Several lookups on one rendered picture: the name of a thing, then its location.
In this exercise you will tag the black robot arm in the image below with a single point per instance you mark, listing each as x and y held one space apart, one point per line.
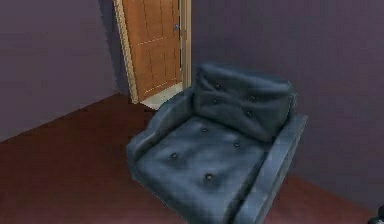
380 216

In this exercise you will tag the dark blue-grey tufted armchair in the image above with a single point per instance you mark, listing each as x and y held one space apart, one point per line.
206 156

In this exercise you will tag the brown wooden room door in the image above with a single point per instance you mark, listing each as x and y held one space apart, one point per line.
153 46

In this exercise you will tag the small grey door knob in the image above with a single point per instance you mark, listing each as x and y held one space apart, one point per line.
176 26

